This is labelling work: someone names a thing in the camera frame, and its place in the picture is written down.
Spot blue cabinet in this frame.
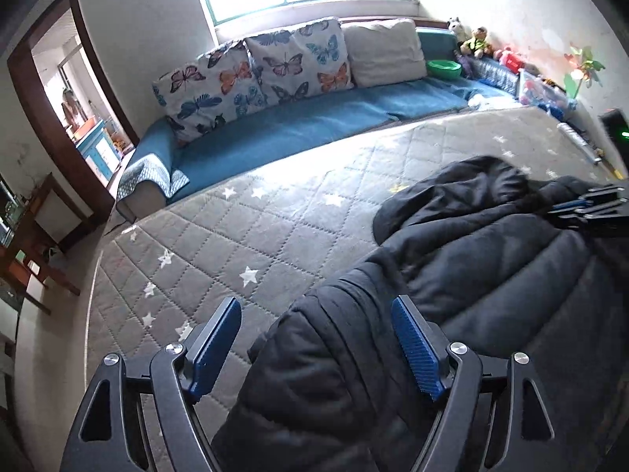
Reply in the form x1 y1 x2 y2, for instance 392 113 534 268
74 119 123 178

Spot brown plush bear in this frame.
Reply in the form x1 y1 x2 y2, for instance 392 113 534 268
459 27 493 58

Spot butterfly print pillow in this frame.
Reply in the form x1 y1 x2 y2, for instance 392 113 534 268
152 39 269 146
245 18 355 105

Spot clear plastic box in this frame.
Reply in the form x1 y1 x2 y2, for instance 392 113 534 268
518 70 578 119

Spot dark wooden door frame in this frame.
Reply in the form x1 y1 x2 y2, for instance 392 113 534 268
7 0 141 202

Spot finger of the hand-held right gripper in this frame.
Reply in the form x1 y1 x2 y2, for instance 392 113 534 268
557 203 629 237
548 184 629 214

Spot blue covered sofa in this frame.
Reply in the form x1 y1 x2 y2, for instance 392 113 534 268
115 15 522 222

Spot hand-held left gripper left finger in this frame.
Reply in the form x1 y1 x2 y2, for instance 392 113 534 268
63 296 243 472

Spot colourful pinwheel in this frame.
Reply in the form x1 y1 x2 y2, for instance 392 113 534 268
563 45 606 101

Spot grey quilted star mattress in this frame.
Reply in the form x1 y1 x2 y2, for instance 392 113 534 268
86 105 625 472

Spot wooden desk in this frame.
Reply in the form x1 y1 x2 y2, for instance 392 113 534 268
0 172 99 315

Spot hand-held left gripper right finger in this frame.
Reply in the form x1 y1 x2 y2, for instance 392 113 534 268
390 295 563 472

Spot white plush dog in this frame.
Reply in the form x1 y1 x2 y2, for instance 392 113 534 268
447 16 470 42

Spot black puffer jacket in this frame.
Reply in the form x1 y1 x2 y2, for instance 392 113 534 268
211 156 629 472

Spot white crumpled cloth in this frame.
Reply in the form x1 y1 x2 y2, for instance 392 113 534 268
467 91 507 111

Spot white pillow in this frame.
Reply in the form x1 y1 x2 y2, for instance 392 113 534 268
340 18 428 88

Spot green plastic basin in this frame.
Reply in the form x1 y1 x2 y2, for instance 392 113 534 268
427 59 463 79

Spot hanging clothes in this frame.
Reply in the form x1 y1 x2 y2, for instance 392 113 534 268
61 87 82 129

